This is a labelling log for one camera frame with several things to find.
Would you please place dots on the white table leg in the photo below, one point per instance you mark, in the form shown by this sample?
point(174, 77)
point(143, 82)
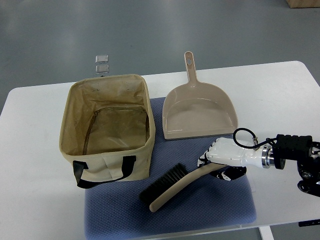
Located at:
point(266, 233)

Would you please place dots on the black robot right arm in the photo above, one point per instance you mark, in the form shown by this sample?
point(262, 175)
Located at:
point(276, 151)

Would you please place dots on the black table control panel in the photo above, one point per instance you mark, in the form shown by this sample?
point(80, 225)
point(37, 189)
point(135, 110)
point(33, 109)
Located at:
point(308, 223)

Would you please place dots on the yellow fabric storage bag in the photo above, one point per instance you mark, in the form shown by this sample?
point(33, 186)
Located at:
point(108, 130)

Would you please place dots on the blue textured cushion mat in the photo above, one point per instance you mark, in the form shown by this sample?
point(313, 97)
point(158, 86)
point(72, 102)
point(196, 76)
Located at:
point(114, 211)

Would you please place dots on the wooden box corner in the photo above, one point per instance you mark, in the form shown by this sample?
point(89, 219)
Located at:
point(294, 4)

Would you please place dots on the upper clear floor plate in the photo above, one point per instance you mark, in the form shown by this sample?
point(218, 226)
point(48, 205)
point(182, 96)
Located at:
point(102, 58)

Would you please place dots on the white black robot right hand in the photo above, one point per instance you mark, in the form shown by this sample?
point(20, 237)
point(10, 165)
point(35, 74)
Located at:
point(235, 158)

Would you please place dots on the beige plastic dustpan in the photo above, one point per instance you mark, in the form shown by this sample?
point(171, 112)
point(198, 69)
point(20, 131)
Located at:
point(197, 109)

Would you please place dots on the beige hand broom black bristles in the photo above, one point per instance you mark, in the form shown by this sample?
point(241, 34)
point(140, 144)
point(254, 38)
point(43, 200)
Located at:
point(171, 183)

